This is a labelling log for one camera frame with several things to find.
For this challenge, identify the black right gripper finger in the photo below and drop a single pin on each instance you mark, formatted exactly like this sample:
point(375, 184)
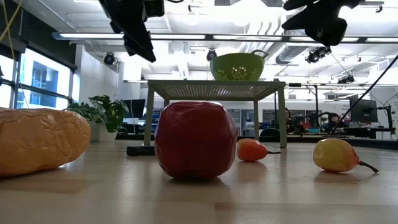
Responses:
point(297, 4)
point(300, 23)

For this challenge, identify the green colander bowl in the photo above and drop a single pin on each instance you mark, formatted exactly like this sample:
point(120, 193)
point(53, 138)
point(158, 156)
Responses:
point(237, 67)

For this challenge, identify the red apple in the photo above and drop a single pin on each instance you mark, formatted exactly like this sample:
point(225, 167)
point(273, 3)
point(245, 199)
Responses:
point(196, 140)

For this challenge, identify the orange bread loaf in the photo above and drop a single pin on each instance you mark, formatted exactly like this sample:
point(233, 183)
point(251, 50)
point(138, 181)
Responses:
point(40, 140)

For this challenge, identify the small orange-red fruit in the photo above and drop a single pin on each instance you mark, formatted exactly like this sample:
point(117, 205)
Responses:
point(250, 150)

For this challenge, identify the yellow pear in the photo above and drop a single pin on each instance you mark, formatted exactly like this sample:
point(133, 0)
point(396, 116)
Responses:
point(334, 155)

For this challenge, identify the black background robot arm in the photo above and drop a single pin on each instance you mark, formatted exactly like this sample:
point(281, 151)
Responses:
point(311, 117)

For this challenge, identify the black ceiling spotlight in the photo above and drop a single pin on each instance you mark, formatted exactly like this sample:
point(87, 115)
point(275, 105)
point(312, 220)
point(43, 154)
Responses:
point(317, 55)
point(346, 80)
point(211, 54)
point(109, 58)

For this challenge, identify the long ceiling light bar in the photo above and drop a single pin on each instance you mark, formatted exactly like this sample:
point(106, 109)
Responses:
point(180, 36)

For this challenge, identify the small black monitor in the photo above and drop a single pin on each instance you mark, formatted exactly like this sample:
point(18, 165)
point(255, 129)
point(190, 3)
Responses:
point(135, 107)

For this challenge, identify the green leafy plant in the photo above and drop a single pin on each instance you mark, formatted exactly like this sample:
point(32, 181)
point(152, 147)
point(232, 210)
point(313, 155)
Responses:
point(109, 112)

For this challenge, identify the pale green perforated shelf stand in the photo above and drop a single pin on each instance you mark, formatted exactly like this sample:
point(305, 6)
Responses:
point(214, 90)

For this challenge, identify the white plant pot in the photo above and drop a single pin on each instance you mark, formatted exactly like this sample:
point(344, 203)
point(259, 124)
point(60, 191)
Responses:
point(99, 133)

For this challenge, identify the thin black slanted pole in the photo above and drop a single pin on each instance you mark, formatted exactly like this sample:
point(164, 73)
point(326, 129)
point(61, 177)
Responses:
point(363, 95)

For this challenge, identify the person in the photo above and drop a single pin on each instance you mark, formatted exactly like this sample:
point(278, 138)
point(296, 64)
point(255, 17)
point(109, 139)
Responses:
point(289, 119)
point(334, 120)

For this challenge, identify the black bar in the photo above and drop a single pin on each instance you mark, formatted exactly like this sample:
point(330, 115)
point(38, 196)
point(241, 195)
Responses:
point(140, 151)

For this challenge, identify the large black monitor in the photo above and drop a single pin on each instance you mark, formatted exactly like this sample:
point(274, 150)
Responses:
point(363, 109)

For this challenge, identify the black office chair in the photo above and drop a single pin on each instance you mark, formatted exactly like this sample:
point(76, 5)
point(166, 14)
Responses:
point(269, 133)

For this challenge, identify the black background desk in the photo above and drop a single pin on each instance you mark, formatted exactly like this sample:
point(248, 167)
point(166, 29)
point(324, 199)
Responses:
point(367, 132)

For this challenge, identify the black window frame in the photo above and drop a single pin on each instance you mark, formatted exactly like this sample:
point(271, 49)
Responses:
point(15, 87)

